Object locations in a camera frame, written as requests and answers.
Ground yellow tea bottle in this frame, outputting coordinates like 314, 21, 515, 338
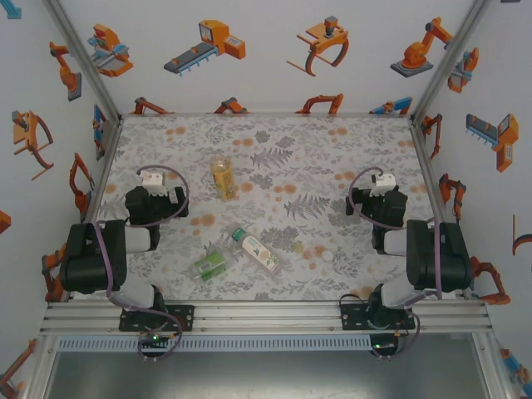
209, 152, 239, 202

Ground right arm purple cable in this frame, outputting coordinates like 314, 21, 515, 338
347, 165, 444, 362

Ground aluminium side rail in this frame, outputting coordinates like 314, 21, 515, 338
409, 117, 458, 225
78, 117, 126, 225

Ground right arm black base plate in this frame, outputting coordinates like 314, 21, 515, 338
340, 301, 416, 333

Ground aluminium front frame rail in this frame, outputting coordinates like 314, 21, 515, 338
39, 299, 495, 337

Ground floral patterned table cover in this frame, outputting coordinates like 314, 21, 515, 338
88, 115, 463, 303

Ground slotted grey cable duct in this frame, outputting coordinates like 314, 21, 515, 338
56, 335, 372, 352

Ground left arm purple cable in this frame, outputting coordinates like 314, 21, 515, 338
94, 165, 191, 363

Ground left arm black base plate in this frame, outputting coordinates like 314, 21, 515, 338
119, 305, 195, 333

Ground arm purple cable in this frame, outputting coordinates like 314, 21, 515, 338
94, 165, 191, 363
347, 165, 444, 362

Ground aluminium corner post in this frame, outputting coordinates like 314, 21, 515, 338
409, 0, 494, 124
41, 0, 125, 122

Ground grey metal panel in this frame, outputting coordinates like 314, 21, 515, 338
43, 351, 490, 399

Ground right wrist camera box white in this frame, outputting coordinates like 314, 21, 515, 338
371, 173, 397, 197

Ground aluminium back rail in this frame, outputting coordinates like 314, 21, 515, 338
120, 111, 415, 120

